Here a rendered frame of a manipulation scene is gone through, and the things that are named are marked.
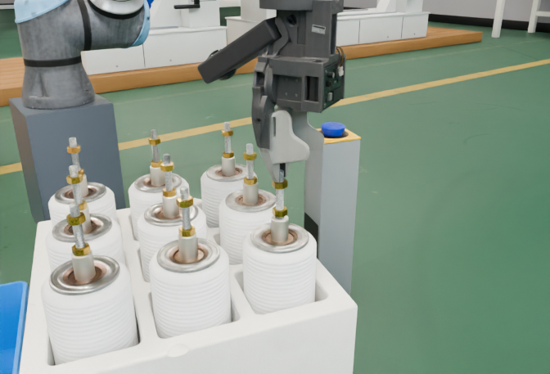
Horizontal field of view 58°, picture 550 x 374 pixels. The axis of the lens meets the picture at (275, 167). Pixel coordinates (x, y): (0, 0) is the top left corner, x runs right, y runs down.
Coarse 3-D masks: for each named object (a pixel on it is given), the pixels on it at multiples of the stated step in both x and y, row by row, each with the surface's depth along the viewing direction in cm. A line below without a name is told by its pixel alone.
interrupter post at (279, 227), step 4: (272, 216) 63; (272, 220) 63; (276, 220) 62; (280, 220) 62; (284, 220) 62; (272, 224) 63; (276, 224) 62; (280, 224) 62; (284, 224) 63; (272, 228) 63; (276, 228) 63; (280, 228) 63; (284, 228) 63; (272, 232) 63; (276, 232) 63; (280, 232) 63; (284, 232) 63; (272, 236) 64; (276, 236) 63; (280, 236) 63; (284, 236) 63; (276, 240) 63; (280, 240) 63; (284, 240) 63
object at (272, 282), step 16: (256, 256) 61; (272, 256) 61; (288, 256) 61; (304, 256) 61; (256, 272) 62; (272, 272) 61; (288, 272) 61; (304, 272) 62; (256, 288) 63; (272, 288) 62; (288, 288) 62; (304, 288) 63; (256, 304) 64; (272, 304) 63; (288, 304) 63
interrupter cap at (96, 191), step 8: (88, 184) 80; (96, 184) 80; (56, 192) 76; (64, 192) 77; (72, 192) 77; (88, 192) 77; (96, 192) 77; (104, 192) 77; (56, 200) 74; (64, 200) 74; (72, 200) 74; (88, 200) 74; (96, 200) 75
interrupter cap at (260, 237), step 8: (264, 224) 67; (288, 224) 67; (256, 232) 65; (264, 232) 65; (288, 232) 66; (296, 232) 65; (304, 232) 65; (256, 240) 63; (264, 240) 63; (272, 240) 64; (288, 240) 64; (296, 240) 63; (304, 240) 63; (264, 248) 61; (272, 248) 61; (280, 248) 61; (288, 248) 61; (296, 248) 61
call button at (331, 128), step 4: (324, 124) 84; (328, 124) 84; (332, 124) 84; (336, 124) 84; (340, 124) 84; (324, 128) 83; (328, 128) 82; (332, 128) 82; (336, 128) 82; (340, 128) 82; (344, 128) 83; (324, 132) 84; (328, 132) 82; (332, 132) 82; (336, 132) 82; (340, 132) 83
